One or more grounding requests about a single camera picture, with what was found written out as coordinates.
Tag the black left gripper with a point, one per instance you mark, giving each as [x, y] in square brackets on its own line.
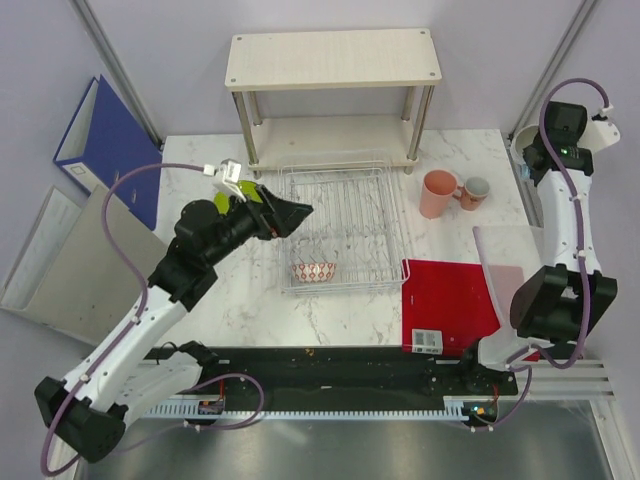
[278, 218]

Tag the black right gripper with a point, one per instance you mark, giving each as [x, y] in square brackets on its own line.
[527, 148]

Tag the red patterned bowl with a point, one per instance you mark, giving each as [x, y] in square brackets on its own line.
[313, 272]

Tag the orange dotted mug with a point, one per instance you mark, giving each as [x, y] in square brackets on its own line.
[472, 194]

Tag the pink plastic tumbler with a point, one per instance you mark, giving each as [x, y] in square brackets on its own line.
[439, 187]

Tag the blue ceramic mug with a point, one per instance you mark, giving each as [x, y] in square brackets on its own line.
[520, 140]

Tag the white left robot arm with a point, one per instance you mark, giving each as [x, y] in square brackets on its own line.
[89, 409]

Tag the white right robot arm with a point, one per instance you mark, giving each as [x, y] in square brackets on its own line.
[546, 283]

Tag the clear plastic sheet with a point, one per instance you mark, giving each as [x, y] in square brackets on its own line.
[509, 255]

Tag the light wooden two-tier shelf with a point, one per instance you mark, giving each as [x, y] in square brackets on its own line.
[333, 60]

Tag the grey folder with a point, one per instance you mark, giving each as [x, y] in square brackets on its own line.
[68, 277]

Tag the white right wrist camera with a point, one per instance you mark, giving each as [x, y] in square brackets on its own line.
[600, 132]

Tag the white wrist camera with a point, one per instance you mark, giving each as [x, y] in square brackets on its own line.
[600, 132]
[225, 178]

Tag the white wire dish rack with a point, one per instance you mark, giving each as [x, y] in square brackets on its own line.
[356, 221]

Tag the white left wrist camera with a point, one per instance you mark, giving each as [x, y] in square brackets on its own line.
[225, 178]

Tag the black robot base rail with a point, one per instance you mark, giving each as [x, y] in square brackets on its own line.
[342, 377]

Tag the blue ring binder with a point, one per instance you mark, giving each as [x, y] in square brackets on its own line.
[103, 141]

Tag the white slotted cable duct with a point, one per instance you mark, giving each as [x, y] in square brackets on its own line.
[191, 408]

